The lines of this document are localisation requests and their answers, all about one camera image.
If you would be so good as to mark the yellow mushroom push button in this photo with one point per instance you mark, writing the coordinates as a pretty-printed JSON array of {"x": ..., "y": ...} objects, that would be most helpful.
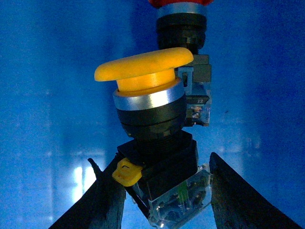
[{"x": 158, "y": 94}]

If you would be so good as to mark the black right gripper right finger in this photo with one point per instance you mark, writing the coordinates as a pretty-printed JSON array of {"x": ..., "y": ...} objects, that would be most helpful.
[{"x": 237, "y": 205}]

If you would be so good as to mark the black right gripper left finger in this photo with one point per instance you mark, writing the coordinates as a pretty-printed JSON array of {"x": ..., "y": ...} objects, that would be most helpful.
[{"x": 101, "y": 207}]

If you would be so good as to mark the red mushroom push button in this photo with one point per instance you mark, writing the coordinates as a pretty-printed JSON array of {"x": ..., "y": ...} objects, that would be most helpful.
[{"x": 183, "y": 23}]

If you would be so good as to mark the blue middle plastic bin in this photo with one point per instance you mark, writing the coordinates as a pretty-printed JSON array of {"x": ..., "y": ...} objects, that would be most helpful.
[{"x": 54, "y": 115}]

